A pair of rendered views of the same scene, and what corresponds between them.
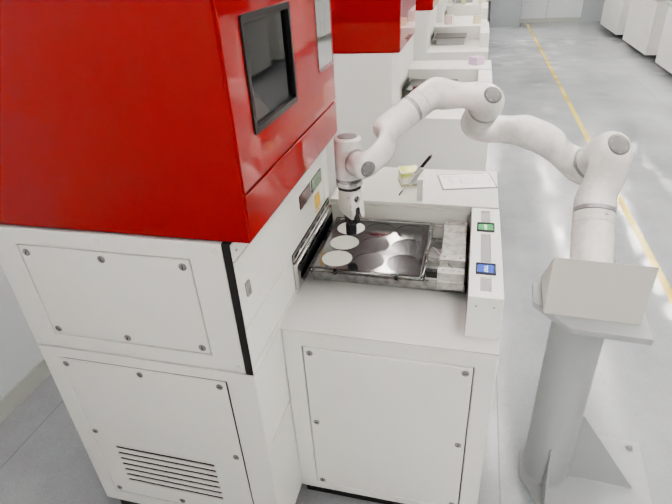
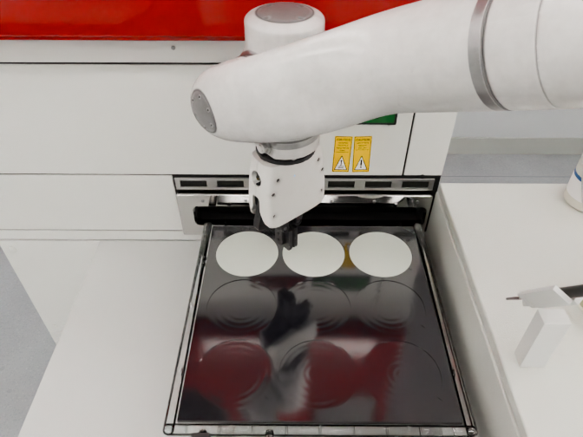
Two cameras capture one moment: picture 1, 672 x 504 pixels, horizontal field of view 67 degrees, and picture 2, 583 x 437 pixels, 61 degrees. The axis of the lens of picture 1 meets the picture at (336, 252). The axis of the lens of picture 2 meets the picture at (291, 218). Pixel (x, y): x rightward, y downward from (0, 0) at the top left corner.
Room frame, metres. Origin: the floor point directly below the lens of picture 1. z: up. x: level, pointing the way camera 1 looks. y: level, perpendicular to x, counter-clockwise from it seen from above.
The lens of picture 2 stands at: (1.37, -0.56, 1.48)
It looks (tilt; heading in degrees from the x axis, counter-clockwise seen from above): 42 degrees down; 75
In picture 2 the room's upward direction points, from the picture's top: straight up
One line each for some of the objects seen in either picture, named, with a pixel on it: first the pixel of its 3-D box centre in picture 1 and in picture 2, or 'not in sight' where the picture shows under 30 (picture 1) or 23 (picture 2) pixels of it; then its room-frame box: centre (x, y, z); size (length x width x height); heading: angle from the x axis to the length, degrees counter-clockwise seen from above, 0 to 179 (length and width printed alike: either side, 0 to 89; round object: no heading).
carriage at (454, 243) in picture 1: (453, 256); not in sight; (1.46, -0.40, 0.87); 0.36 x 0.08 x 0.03; 164
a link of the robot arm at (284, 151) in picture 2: (349, 181); (284, 134); (1.50, -0.06, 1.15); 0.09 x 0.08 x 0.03; 25
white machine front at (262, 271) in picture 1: (292, 236); (196, 150); (1.40, 0.13, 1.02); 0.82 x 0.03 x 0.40; 164
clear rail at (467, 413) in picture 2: (384, 221); (439, 309); (1.69, -0.19, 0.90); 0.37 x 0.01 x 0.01; 74
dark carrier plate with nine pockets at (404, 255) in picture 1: (374, 245); (315, 307); (1.52, -0.14, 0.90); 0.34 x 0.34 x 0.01; 74
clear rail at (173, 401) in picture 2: (365, 273); (192, 309); (1.35, -0.09, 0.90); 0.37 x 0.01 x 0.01; 74
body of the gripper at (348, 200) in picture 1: (350, 199); (285, 174); (1.50, -0.06, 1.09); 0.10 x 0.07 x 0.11; 25
